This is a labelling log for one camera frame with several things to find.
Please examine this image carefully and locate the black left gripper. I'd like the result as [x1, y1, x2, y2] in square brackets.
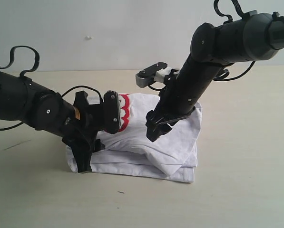
[62, 91, 105, 173]

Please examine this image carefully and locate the white t-shirt red Chinese patch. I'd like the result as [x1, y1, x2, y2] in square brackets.
[65, 92, 204, 183]

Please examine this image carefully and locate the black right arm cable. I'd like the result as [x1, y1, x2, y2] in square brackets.
[146, 0, 256, 92]

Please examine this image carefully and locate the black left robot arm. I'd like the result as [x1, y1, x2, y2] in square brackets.
[0, 71, 104, 173]

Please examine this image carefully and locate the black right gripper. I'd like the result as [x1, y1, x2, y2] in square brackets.
[146, 68, 196, 142]

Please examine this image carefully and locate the right wrist camera black silver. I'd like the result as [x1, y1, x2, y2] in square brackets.
[135, 62, 179, 88]

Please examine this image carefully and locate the wrist camera black silver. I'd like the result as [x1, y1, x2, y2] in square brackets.
[103, 90, 121, 134]
[135, 62, 179, 88]

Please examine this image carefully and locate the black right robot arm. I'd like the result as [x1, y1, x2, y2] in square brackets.
[146, 11, 284, 142]

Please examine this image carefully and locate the left wrist camera black silver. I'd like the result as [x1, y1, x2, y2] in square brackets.
[103, 90, 121, 134]

